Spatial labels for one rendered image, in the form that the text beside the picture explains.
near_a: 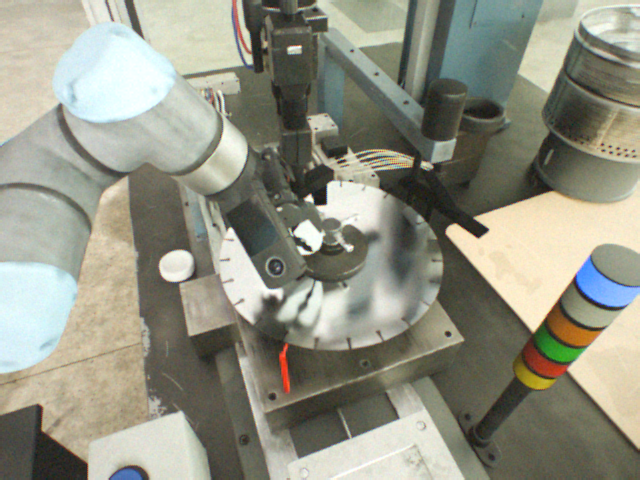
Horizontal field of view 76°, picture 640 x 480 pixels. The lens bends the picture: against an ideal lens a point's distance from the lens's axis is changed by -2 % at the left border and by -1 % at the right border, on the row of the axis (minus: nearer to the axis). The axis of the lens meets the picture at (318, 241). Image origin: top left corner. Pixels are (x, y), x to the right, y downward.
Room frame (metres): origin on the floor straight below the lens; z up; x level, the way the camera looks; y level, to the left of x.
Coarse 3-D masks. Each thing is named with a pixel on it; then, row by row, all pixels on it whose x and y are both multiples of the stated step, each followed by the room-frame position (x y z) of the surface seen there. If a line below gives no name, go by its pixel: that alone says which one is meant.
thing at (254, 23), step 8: (248, 0) 0.46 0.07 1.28; (256, 0) 0.46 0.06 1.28; (248, 8) 0.46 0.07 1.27; (256, 8) 0.46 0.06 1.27; (248, 16) 0.46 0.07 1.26; (256, 16) 0.46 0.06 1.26; (248, 24) 0.46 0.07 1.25; (256, 24) 0.46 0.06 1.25; (256, 32) 0.46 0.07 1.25; (256, 40) 0.46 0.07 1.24; (256, 48) 0.46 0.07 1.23; (256, 56) 0.46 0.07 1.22; (256, 64) 0.46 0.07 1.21; (256, 72) 0.46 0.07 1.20
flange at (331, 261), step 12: (348, 228) 0.45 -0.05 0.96; (348, 240) 0.43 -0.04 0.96; (360, 240) 0.43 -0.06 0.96; (324, 252) 0.40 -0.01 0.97; (336, 252) 0.40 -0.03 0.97; (348, 252) 0.40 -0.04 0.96; (360, 252) 0.40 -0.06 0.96; (312, 264) 0.38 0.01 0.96; (324, 264) 0.38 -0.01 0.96; (336, 264) 0.38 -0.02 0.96; (348, 264) 0.38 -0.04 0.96; (360, 264) 0.38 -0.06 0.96; (324, 276) 0.36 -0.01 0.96; (336, 276) 0.36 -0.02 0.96
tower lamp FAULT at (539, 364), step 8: (528, 344) 0.22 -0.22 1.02; (528, 352) 0.21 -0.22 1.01; (536, 352) 0.21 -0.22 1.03; (528, 360) 0.21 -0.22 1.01; (536, 360) 0.20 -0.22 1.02; (544, 360) 0.20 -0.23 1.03; (536, 368) 0.20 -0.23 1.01; (544, 368) 0.20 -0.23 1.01; (552, 368) 0.19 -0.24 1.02; (560, 368) 0.19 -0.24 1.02; (544, 376) 0.19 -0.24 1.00; (552, 376) 0.19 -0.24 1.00
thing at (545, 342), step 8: (544, 320) 0.22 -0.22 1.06; (536, 328) 0.23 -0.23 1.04; (544, 328) 0.22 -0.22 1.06; (536, 336) 0.22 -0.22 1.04; (544, 336) 0.21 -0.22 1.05; (552, 336) 0.20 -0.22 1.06; (536, 344) 0.21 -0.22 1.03; (544, 344) 0.21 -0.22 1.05; (552, 344) 0.20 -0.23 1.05; (560, 344) 0.20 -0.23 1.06; (544, 352) 0.20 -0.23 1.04; (552, 352) 0.20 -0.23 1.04; (560, 352) 0.19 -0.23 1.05; (568, 352) 0.19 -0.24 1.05; (576, 352) 0.19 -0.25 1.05; (552, 360) 0.19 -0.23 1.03; (560, 360) 0.19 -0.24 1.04; (568, 360) 0.19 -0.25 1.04
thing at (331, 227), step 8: (320, 216) 0.44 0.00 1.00; (352, 216) 0.44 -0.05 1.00; (328, 224) 0.42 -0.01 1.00; (336, 224) 0.42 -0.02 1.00; (344, 224) 0.42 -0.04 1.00; (328, 232) 0.40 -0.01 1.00; (336, 232) 0.41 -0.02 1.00; (304, 240) 0.39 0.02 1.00; (328, 240) 0.40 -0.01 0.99; (336, 240) 0.41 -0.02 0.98; (344, 240) 0.39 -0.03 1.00; (344, 248) 0.38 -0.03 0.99; (352, 248) 0.38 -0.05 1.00
